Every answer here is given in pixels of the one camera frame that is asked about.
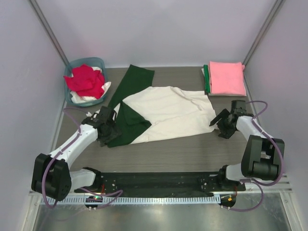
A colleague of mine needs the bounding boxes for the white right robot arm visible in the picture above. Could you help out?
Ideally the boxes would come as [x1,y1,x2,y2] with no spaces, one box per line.
[210,100,285,190]

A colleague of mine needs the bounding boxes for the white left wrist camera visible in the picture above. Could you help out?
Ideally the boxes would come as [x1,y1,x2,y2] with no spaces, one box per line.
[86,111,99,118]

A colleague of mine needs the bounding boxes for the blue plastic laundry basket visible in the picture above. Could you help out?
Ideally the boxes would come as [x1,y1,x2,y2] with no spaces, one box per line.
[64,57,111,107]

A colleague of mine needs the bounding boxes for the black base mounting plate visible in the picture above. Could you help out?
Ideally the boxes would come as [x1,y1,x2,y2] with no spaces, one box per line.
[86,172,246,193]

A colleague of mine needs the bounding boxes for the folded green t-shirt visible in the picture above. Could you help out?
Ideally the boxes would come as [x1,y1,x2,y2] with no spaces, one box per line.
[203,64,211,93]

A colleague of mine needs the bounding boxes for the right aluminium corner post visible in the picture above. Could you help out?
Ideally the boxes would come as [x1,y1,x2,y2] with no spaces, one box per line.
[243,0,285,66]

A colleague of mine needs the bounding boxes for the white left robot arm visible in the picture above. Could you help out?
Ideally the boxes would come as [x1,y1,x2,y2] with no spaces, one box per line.
[31,106,121,206]

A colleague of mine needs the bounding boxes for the folded pink t-shirt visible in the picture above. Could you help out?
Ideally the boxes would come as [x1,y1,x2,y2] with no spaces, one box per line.
[208,61,245,95]

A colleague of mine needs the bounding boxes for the slotted grey cable duct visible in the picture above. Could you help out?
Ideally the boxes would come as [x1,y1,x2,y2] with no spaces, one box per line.
[57,194,221,205]

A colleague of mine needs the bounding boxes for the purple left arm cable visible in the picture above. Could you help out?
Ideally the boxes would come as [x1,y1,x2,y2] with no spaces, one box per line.
[42,107,123,209]

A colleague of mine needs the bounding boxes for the red t-shirt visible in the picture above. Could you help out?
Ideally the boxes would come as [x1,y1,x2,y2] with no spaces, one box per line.
[64,64,105,99]

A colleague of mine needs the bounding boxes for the white and green t-shirt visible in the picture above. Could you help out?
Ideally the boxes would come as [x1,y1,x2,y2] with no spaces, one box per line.
[107,65,216,148]

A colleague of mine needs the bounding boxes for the aluminium corner post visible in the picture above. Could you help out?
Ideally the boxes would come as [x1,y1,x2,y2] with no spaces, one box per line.
[243,0,285,66]
[28,0,69,66]

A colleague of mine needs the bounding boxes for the left aluminium corner post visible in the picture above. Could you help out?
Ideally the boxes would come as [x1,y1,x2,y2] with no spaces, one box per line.
[28,0,69,66]

